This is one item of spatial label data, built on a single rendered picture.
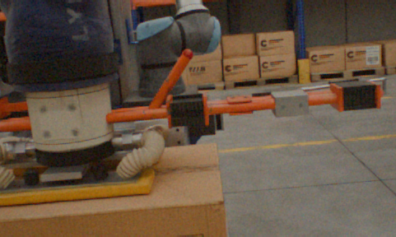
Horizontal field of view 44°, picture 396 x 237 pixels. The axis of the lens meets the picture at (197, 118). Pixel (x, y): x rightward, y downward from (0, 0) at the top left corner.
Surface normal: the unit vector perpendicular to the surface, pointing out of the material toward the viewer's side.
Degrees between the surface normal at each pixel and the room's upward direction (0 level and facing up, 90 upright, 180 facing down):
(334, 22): 90
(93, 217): 90
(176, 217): 90
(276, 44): 89
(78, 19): 73
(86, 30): 79
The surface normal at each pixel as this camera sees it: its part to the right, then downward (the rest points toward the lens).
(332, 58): -0.02, 0.22
